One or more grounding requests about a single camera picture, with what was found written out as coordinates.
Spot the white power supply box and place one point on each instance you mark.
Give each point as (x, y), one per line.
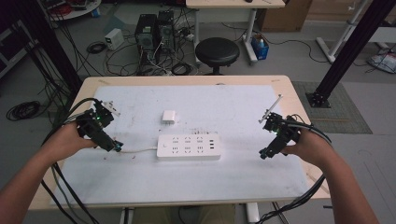
(114, 38)

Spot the white plug adapter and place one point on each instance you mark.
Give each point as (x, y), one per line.
(168, 117)

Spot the blue storage box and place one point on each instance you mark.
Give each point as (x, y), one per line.
(260, 48)

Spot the black computer tower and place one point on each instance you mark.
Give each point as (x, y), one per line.
(145, 37)
(166, 31)

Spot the brown cardboard box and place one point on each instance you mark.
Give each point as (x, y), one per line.
(285, 15)

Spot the white power strip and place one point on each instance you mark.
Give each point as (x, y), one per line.
(188, 146)

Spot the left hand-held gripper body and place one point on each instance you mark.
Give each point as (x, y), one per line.
(93, 126)

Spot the black metal frame post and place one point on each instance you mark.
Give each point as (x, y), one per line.
(351, 46)
(53, 46)

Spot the round white table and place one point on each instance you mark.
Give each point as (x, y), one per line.
(74, 7)

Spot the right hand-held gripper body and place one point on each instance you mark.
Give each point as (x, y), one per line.
(280, 130)

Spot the person's left hand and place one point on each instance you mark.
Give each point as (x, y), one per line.
(67, 140)

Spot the wooden desk with white legs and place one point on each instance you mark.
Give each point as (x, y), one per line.
(233, 3)

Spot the white table mat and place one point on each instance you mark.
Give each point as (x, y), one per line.
(193, 180)

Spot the white table leg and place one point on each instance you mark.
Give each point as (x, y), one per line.
(252, 213)

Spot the black round stool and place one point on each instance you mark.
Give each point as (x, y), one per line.
(217, 51)

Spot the white desk leg frame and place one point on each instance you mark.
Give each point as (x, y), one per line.
(339, 40)

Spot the white plastic bag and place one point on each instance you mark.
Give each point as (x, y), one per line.
(383, 62)

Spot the person's right hand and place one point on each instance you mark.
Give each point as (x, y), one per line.
(311, 149)

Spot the grey floor mat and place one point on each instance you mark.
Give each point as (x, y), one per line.
(342, 112)

